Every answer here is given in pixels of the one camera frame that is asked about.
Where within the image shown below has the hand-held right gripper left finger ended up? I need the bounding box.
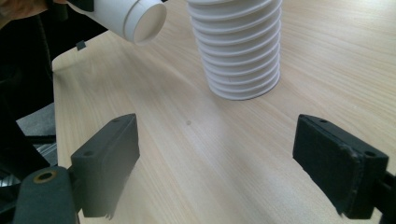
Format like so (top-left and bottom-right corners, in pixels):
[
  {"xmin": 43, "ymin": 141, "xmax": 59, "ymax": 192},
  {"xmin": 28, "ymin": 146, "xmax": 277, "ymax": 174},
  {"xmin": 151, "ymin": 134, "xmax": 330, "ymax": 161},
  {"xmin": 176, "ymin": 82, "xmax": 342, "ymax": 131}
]
[{"xmin": 70, "ymin": 113, "xmax": 141, "ymax": 220}]

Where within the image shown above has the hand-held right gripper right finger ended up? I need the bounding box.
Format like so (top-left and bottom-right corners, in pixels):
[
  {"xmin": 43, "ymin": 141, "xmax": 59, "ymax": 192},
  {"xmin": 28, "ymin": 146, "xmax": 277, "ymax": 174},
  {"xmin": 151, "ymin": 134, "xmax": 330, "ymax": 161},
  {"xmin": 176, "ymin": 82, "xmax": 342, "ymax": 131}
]
[{"xmin": 291, "ymin": 113, "xmax": 389, "ymax": 220}]

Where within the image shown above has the single white paper cup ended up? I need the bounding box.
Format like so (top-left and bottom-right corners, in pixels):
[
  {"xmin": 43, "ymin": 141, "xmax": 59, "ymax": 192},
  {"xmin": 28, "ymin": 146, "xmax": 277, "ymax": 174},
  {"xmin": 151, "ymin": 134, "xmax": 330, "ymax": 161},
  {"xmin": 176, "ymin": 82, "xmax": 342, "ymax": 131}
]
[{"xmin": 66, "ymin": 0, "xmax": 168, "ymax": 47}]

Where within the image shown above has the stack of white paper cups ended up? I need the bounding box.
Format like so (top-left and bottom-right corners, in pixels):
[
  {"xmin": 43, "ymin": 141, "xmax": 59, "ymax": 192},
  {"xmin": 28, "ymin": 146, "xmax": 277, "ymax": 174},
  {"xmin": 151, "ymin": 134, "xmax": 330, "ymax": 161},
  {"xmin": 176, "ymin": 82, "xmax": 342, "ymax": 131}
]
[{"xmin": 186, "ymin": 0, "xmax": 283, "ymax": 102}]

